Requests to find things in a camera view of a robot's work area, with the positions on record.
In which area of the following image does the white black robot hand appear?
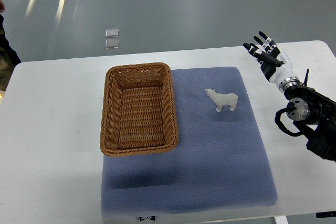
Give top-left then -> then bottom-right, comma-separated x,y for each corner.
243,31 -> 300,92

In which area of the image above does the white toy bear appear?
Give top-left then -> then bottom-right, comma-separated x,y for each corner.
205,89 -> 238,112

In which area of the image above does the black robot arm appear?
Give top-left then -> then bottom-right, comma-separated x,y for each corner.
275,70 -> 335,162

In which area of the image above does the brown wicker basket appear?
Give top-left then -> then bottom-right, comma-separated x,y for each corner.
100,62 -> 179,157

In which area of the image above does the blue-grey foam mat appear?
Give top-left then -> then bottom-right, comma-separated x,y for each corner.
101,67 -> 277,218

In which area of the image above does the black table control panel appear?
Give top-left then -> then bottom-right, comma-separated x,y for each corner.
316,211 -> 336,218

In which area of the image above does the upper floor plate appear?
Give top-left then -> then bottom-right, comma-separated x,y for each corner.
105,28 -> 119,38

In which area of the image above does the floor plate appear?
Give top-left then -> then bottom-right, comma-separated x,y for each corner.
105,38 -> 119,49
105,28 -> 119,38

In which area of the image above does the lower floor plate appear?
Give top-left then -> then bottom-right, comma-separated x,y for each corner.
105,38 -> 119,49

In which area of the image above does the person at left edge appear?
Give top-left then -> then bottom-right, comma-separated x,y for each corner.
0,0 -> 21,92

